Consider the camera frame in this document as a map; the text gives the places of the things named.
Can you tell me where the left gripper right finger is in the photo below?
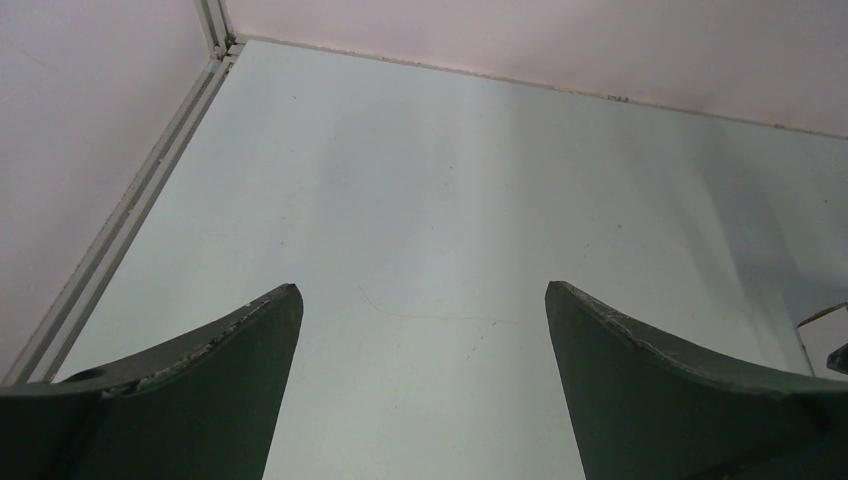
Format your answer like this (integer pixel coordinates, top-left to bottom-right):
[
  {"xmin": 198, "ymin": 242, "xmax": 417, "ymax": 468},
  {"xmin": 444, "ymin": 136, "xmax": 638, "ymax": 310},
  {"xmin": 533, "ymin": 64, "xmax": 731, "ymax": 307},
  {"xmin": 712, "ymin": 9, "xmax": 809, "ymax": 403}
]
[{"xmin": 545, "ymin": 281, "xmax": 847, "ymax": 479}]

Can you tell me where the white box with black tray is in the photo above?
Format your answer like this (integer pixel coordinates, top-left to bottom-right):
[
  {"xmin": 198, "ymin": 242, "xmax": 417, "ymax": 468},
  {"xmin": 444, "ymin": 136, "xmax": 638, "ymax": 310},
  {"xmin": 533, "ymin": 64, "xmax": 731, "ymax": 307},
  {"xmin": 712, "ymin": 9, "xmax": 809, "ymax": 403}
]
[{"xmin": 797, "ymin": 302, "xmax": 847, "ymax": 382}]

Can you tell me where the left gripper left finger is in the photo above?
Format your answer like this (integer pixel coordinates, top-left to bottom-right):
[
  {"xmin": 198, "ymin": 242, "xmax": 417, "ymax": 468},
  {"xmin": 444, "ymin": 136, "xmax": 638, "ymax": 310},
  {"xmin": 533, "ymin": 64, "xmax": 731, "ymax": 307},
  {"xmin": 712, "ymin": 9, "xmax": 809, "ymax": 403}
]
[{"xmin": 1, "ymin": 284, "xmax": 304, "ymax": 479}]

